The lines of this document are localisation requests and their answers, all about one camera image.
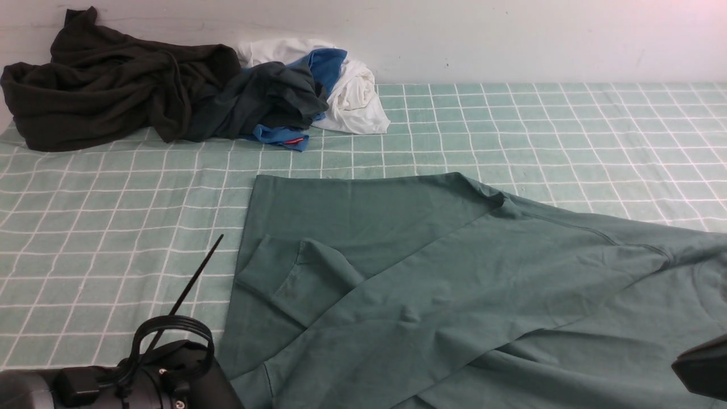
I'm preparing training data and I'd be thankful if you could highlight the blue crumpled garment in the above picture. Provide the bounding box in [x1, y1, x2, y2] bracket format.
[242, 48, 348, 151]

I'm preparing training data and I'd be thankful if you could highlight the dark green crumpled garment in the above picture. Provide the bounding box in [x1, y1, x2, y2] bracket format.
[182, 61, 329, 142]

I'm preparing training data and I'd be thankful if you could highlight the black camera cable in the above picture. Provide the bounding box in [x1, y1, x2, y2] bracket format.
[116, 315, 215, 393]

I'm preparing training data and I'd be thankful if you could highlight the dark olive crumpled garment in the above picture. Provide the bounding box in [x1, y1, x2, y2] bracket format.
[2, 7, 241, 152]

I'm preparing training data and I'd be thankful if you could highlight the white crumpled garment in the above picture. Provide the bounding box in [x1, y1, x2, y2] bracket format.
[238, 38, 391, 135]

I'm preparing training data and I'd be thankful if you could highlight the green long-sleeved shirt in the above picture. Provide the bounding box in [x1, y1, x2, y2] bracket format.
[216, 173, 725, 408]

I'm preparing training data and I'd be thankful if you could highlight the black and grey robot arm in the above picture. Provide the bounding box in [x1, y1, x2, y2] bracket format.
[2, 316, 626, 408]

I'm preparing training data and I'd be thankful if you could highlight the green checkered tablecloth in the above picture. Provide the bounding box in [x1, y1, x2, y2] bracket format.
[2, 82, 725, 408]

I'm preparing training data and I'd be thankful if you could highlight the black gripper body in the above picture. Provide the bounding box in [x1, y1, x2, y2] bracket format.
[671, 335, 726, 401]

